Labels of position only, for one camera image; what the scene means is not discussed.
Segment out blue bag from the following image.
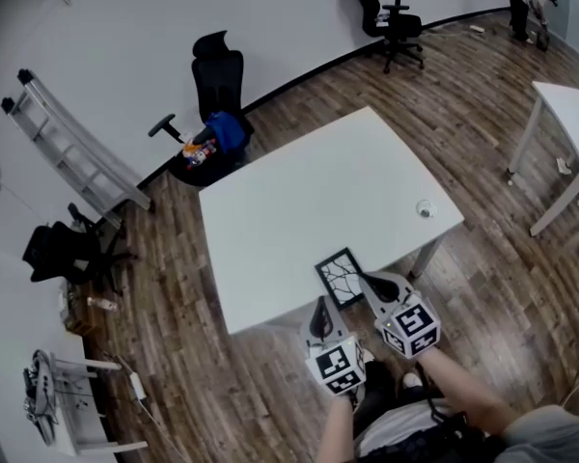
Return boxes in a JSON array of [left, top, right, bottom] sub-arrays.
[[203, 111, 248, 155]]

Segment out person's dark trousers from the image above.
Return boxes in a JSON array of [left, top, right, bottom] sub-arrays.
[[351, 359, 445, 426]]

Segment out aluminium ladder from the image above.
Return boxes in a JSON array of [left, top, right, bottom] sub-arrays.
[[0, 68, 153, 226]]

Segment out red drink bottle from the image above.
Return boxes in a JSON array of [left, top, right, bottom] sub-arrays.
[[187, 140, 218, 170]]

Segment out black chest harness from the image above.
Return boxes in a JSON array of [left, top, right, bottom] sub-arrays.
[[414, 362, 508, 463]]

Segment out white side table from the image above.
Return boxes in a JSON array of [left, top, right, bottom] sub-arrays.
[[22, 349, 150, 456]]

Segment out person's light shirt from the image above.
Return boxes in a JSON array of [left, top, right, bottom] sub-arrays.
[[354, 400, 579, 463]]

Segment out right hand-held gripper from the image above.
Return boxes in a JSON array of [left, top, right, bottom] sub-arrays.
[[359, 271, 441, 360]]

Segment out black office chair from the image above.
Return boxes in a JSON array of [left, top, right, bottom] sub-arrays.
[[21, 203, 139, 294], [148, 30, 256, 188], [342, 0, 426, 75]]

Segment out person's right forearm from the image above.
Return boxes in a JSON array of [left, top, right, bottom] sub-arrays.
[[417, 344, 518, 438]]

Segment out person's left forearm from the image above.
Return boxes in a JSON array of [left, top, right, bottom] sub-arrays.
[[316, 393, 357, 463]]

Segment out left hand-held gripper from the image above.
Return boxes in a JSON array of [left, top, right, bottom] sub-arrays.
[[299, 295, 368, 395]]

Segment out brown cardboard box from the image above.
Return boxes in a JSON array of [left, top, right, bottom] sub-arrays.
[[62, 277, 98, 338]]

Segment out white work table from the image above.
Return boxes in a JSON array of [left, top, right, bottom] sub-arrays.
[[197, 105, 466, 336]]

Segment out black framed picture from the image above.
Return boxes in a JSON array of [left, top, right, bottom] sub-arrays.
[[314, 247, 367, 311]]

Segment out white office table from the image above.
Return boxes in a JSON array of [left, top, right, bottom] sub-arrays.
[[506, 80, 579, 238]]

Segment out clear plastic bottle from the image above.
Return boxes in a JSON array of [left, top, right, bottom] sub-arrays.
[[86, 296, 120, 313]]

